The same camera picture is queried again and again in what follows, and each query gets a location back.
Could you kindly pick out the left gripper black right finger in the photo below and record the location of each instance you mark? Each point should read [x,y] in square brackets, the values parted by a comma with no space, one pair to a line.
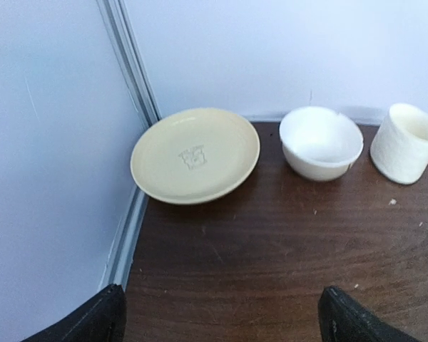
[342,318]

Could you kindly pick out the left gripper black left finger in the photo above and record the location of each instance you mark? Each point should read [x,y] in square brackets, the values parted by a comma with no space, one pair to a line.
[101,318]

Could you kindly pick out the white ceramic bowl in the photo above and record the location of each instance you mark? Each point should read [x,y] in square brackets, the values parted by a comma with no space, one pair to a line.
[320,144]

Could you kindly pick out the white ceramic mug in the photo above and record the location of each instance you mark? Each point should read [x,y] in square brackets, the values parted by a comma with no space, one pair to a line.
[399,149]

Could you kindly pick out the beige ceramic plate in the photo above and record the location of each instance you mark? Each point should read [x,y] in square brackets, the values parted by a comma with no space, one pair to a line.
[195,156]

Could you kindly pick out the left aluminium frame post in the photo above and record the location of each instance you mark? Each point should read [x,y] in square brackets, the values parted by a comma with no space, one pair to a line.
[120,32]

